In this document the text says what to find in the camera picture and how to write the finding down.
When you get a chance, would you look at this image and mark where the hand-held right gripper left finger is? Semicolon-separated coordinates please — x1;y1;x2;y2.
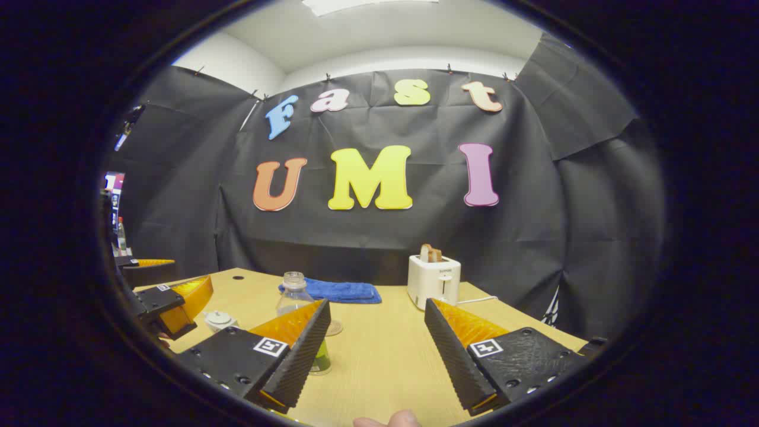
175;298;331;415

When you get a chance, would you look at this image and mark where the clear green-label water bottle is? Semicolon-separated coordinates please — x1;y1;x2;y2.
276;271;333;375

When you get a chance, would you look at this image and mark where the blue towel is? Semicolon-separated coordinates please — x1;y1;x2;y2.
279;278;382;305

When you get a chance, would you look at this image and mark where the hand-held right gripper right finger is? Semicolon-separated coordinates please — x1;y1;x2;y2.
423;298;609;417

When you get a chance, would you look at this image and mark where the white toaster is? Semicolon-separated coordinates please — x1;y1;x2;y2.
407;254;462;311

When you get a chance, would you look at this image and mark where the computer monitor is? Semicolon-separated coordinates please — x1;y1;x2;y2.
104;171;126;235

